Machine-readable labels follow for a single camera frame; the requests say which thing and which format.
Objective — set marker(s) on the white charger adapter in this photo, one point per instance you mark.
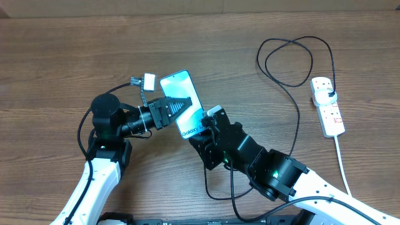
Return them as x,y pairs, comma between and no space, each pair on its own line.
324,97

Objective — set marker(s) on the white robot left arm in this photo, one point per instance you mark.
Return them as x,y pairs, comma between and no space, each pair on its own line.
109,152

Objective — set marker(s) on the blue smartphone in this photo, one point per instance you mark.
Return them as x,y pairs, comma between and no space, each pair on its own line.
180,85

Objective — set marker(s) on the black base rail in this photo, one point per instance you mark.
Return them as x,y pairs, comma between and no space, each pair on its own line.
218,222

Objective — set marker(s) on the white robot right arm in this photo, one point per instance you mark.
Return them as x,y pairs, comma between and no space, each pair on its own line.
276,175

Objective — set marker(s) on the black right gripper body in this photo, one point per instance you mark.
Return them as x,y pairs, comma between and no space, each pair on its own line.
215,155

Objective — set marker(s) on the white power strip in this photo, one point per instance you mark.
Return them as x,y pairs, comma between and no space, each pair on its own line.
329,116

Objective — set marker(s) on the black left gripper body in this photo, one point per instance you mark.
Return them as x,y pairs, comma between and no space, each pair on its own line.
157,114

